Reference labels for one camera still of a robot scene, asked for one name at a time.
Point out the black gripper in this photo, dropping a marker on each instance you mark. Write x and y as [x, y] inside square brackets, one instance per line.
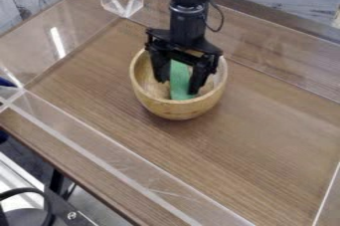
[182, 43]

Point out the blue object at edge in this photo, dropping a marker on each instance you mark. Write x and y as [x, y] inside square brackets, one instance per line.
[5, 83]

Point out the brown wooden bowl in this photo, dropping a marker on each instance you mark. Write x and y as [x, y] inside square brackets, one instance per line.
[153, 94]

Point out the clear acrylic tray wall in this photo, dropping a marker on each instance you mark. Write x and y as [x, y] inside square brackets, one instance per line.
[256, 163]

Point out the black metal table leg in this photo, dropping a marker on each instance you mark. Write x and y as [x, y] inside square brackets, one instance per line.
[56, 181]

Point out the green rectangular block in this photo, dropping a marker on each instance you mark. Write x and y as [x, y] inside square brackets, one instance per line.
[178, 81]

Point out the clear acrylic corner bracket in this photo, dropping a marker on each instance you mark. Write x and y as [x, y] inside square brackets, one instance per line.
[124, 8]

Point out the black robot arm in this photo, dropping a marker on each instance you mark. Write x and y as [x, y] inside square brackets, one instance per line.
[182, 43]

